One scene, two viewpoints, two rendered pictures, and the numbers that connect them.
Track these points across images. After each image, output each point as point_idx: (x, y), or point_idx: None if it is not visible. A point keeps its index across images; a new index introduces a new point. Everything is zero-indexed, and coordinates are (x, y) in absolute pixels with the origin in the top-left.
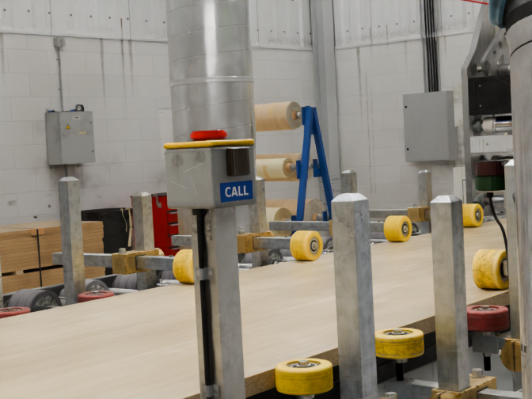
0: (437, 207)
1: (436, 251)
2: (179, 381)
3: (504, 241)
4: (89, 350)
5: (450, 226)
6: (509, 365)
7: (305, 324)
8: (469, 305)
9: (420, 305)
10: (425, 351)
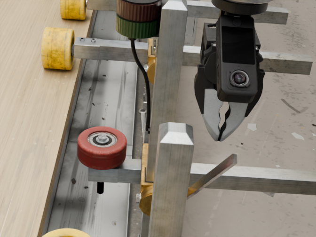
0: (170, 150)
1: (161, 199)
2: None
3: (147, 89)
4: None
5: (187, 172)
6: (149, 212)
7: None
8: (66, 118)
9: (18, 131)
10: None
